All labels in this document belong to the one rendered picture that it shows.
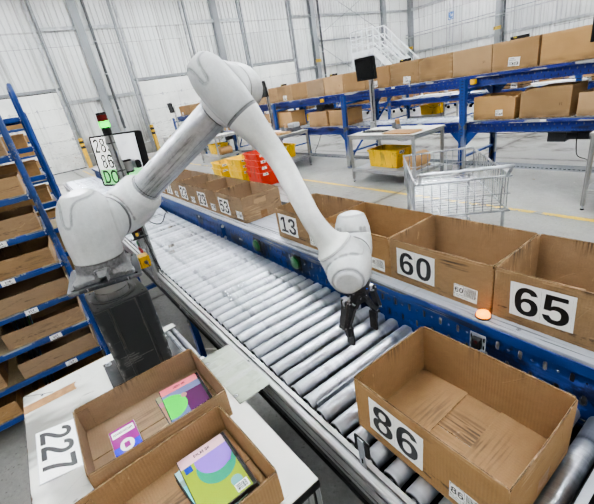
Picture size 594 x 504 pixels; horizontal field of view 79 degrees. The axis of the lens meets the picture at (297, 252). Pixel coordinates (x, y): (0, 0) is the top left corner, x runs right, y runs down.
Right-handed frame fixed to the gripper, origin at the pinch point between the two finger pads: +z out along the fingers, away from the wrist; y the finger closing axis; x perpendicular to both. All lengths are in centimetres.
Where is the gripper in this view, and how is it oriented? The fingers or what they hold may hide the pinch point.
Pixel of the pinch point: (362, 330)
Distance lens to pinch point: 124.4
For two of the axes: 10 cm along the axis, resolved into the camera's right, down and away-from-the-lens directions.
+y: -7.9, 3.6, -5.0
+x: 5.9, 2.4, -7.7
